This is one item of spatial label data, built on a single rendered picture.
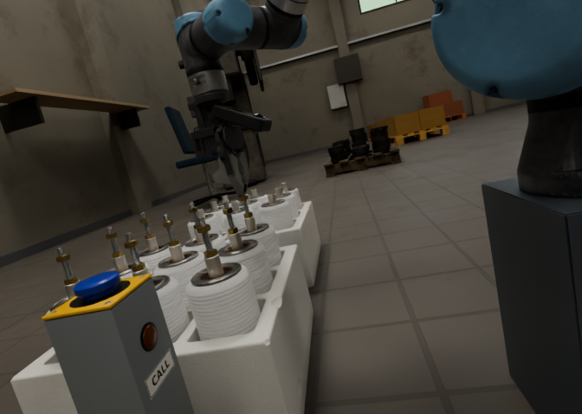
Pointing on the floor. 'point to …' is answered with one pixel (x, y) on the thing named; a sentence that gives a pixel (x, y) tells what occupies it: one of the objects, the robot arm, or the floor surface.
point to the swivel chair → (192, 152)
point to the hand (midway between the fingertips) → (244, 188)
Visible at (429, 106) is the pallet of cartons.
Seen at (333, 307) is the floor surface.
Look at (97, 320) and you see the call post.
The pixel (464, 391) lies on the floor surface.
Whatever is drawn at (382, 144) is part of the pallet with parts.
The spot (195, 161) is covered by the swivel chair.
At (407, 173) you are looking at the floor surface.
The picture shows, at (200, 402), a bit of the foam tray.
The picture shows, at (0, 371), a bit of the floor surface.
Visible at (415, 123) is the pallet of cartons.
